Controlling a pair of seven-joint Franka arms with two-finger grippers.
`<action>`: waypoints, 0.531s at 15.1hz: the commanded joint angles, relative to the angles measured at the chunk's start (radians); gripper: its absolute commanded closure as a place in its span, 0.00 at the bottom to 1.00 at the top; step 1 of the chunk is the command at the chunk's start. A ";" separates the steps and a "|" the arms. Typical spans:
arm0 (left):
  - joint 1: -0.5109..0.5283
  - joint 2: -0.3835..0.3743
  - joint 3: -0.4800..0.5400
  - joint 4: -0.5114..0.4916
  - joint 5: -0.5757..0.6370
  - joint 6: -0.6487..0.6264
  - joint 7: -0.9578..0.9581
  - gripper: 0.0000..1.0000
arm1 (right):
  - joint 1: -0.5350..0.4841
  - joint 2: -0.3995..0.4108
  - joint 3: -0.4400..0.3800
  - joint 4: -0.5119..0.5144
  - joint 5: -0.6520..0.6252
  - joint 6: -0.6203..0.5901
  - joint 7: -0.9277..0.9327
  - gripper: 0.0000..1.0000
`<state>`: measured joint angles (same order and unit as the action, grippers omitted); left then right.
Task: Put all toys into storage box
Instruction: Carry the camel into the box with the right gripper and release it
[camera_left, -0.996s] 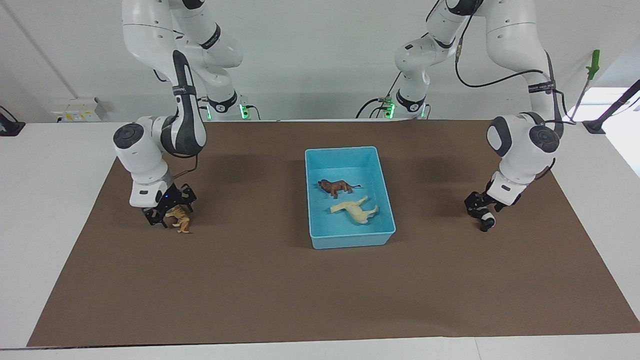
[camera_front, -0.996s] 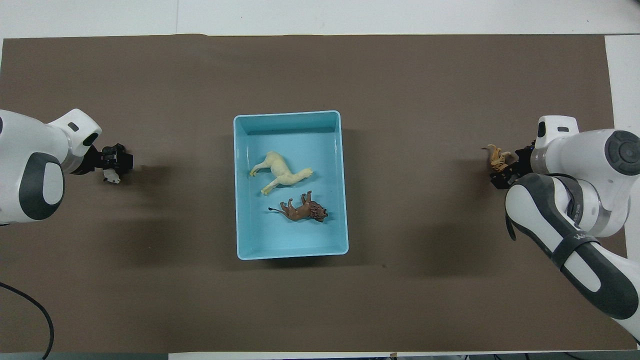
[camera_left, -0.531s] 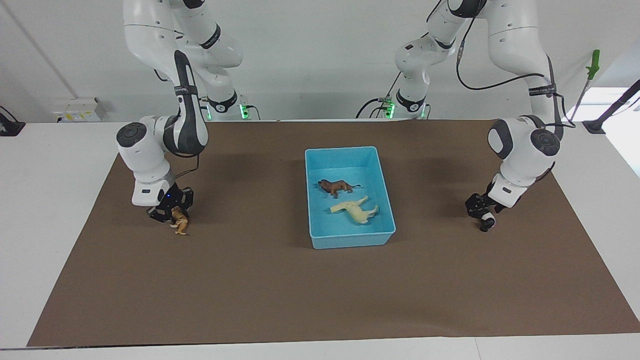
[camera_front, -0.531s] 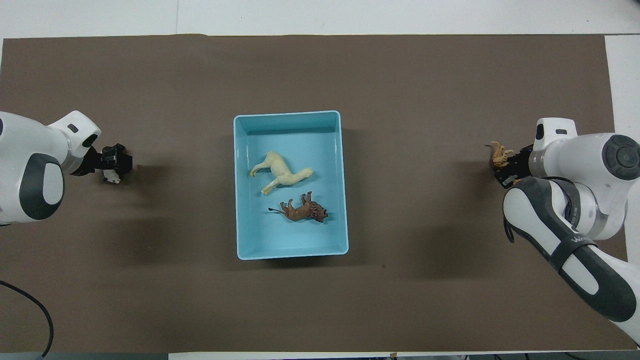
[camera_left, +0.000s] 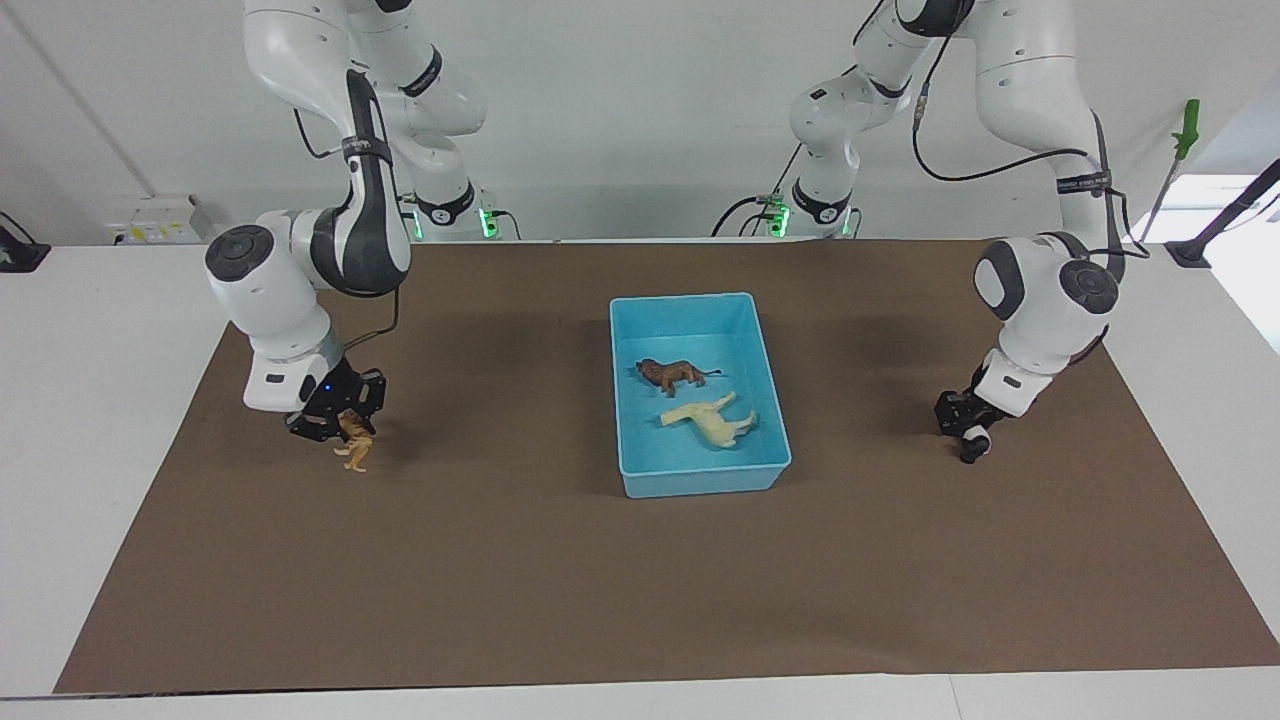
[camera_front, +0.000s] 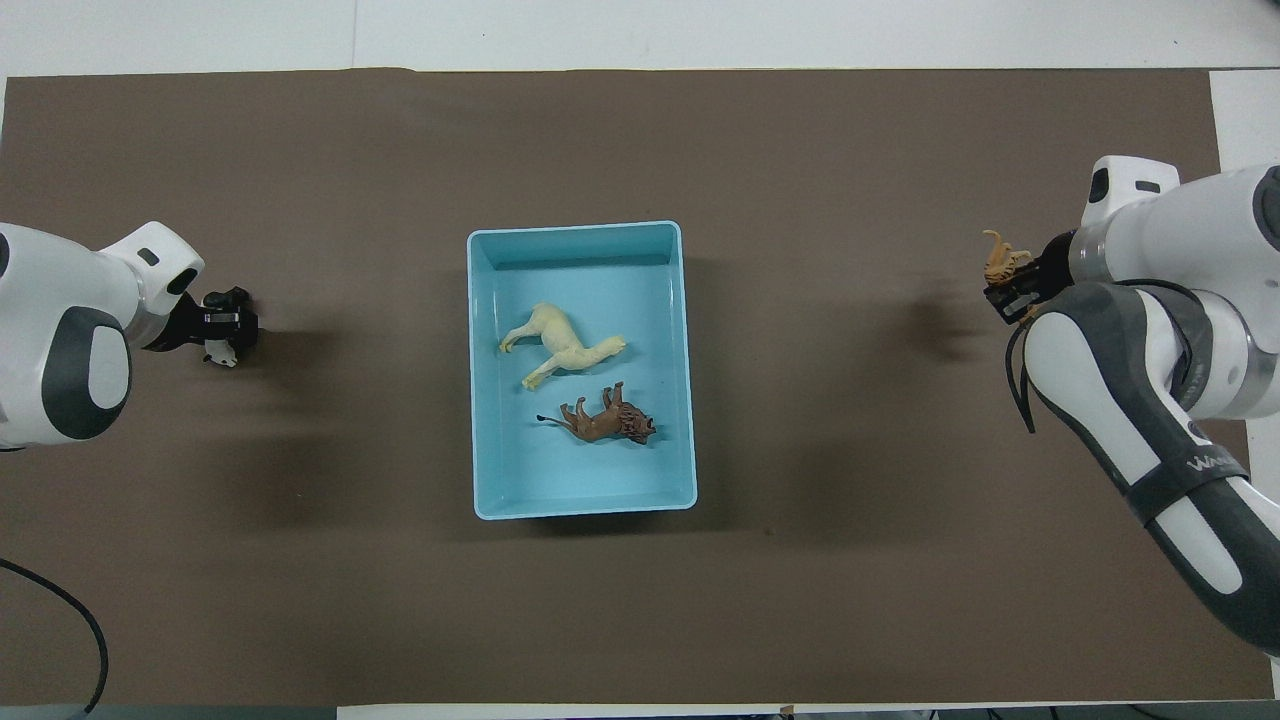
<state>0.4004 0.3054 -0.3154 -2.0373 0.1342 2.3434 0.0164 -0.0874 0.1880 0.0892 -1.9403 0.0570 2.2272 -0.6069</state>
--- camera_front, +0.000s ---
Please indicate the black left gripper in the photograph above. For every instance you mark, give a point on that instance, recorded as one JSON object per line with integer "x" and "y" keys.
{"x": 180, "y": 325}

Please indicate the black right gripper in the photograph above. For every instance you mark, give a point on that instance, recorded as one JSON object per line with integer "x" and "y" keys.
{"x": 1052, "y": 265}

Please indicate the orange striped tiger toy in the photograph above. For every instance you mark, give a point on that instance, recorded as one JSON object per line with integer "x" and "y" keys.
{"x": 1000, "y": 265}

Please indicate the black and white panda toy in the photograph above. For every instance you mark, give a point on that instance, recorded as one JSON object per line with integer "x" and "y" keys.
{"x": 222, "y": 355}

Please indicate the cream alpaca toy figure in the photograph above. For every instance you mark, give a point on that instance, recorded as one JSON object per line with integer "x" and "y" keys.
{"x": 565, "y": 345}

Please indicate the brown lion toy figure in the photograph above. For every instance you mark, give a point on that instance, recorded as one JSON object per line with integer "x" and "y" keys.
{"x": 600, "y": 425}

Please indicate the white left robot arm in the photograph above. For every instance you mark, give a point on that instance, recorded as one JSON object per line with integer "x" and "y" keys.
{"x": 60, "y": 330}

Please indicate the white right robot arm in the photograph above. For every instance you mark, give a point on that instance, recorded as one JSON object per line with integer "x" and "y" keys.
{"x": 1150, "y": 230}

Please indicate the light blue plastic storage box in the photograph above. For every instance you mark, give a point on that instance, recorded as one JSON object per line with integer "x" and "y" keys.
{"x": 580, "y": 480}

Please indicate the brown paper table mat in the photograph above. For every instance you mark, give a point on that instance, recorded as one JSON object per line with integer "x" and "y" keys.
{"x": 400, "y": 600}

